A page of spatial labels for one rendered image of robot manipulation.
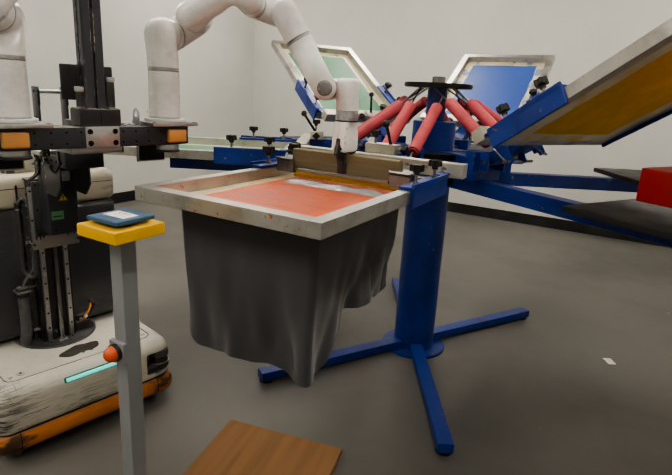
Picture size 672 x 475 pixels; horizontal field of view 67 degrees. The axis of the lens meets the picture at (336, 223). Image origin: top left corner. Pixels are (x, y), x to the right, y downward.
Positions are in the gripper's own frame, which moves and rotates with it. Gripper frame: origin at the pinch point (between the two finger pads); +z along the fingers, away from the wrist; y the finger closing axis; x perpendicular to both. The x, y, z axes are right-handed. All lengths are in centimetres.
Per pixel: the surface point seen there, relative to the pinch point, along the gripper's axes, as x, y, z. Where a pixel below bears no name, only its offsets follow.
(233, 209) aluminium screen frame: 5, 60, 3
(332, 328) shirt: 21, 39, 37
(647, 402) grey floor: 105, -96, 103
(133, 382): -11, 78, 44
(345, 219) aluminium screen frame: 29, 50, 4
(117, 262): -12, 79, 14
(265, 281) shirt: 7, 51, 23
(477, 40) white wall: -80, -413, -83
